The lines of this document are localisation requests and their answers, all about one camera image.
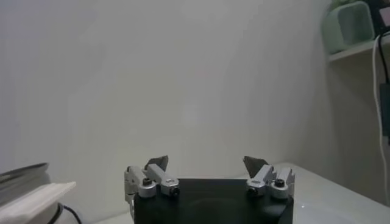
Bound white electric cooker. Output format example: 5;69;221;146
18;202;63;224

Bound steel steamer basket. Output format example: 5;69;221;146
0;162;77;219

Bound white hanging cable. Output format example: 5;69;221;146
372;35;390;201

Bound white shelf board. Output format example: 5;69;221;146
328;35;390;63

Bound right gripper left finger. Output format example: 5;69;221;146
123;155;181;211

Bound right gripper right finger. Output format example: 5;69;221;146
243;155;296;200

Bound black cooker power cord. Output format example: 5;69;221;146
47;203;83;224

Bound pale green container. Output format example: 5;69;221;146
322;1;376;55

